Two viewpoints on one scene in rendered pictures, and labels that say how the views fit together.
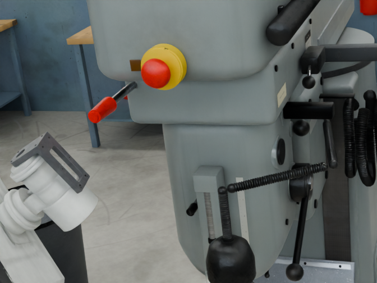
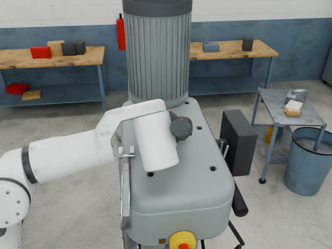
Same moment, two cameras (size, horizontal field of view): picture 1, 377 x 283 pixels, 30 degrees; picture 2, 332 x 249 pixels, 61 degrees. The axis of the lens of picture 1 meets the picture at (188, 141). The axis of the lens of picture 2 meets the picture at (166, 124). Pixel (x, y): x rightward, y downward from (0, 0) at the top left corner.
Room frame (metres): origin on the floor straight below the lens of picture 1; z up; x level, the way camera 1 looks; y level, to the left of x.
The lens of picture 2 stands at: (0.60, 0.24, 2.33)
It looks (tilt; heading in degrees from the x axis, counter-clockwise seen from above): 33 degrees down; 330
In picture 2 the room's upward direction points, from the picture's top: straight up
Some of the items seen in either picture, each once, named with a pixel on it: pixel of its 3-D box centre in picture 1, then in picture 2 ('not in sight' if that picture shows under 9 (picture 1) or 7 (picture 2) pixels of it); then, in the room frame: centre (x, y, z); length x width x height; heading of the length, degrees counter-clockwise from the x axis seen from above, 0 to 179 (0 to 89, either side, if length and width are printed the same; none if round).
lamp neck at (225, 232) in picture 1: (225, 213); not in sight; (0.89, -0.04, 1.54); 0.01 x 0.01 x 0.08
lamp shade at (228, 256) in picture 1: (229, 256); not in sight; (0.89, -0.04, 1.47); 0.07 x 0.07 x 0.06
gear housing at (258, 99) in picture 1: (227, 63); not in sight; (1.17, -0.08, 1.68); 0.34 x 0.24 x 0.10; 158
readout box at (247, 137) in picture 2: not in sight; (236, 142); (1.28, -0.49, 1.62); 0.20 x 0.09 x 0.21; 158
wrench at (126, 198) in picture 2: not in sight; (126, 181); (1.03, 0.10, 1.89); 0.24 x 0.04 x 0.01; 157
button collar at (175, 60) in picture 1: (163, 67); (182, 242); (0.91, 0.02, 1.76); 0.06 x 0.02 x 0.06; 68
